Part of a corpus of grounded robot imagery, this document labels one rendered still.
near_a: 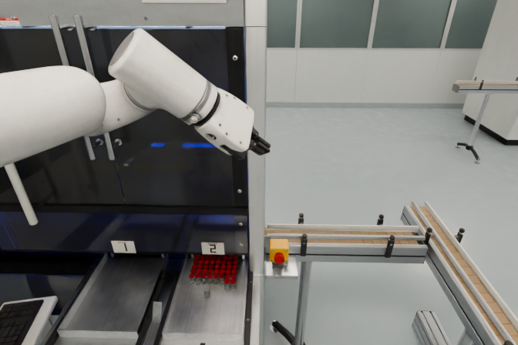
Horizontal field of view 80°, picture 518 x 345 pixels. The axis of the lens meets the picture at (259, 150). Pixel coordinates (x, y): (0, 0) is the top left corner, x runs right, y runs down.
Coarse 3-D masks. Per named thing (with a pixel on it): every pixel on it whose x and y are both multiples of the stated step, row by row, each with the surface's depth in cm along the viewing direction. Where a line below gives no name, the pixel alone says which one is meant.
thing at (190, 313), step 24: (192, 264) 127; (240, 264) 127; (192, 288) 116; (216, 288) 116; (240, 288) 116; (168, 312) 104; (192, 312) 108; (216, 312) 108; (240, 312) 108; (168, 336) 99; (192, 336) 98; (216, 336) 98; (240, 336) 98
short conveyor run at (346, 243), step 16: (272, 224) 135; (288, 224) 135; (304, 224) 135; (320, 224) 136; (288, 240) 132; (304, 240) 126; (320, 240) 132; (336, 240) 132; (352, 240) 132; (368, 240) 132; (384, 240) 132; (400, 240) 132; (416, 240) 137; (304, 256) 131; (320, 256) 131; (336, 256) 131; (352, 256) 131; (368, 256) 131; (384, 256) 131; (400, 256) 130; (416, 256) 130
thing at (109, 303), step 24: (120, 264) 127; (144, 264) 127; (96, 288) 116; (120, 288) 116; (144, 288) 116; (72, 312) 106; (96, 312) 108; (120, 312) 108; (144, 312) 104; (72, 336) 100; (96, 336) 99; (120, 336) 99
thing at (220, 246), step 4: (204, 244) 115; (208, 244) 115; (212, 244) 115; (216, 244) 115; (220, 244) 115; (204, 248) 116; (208, 248) 116; (216, 248) 116; (220, 248) 116; (204, 252) 117; (208, 252) 117; (216, 252) 117; (220, 252) 116
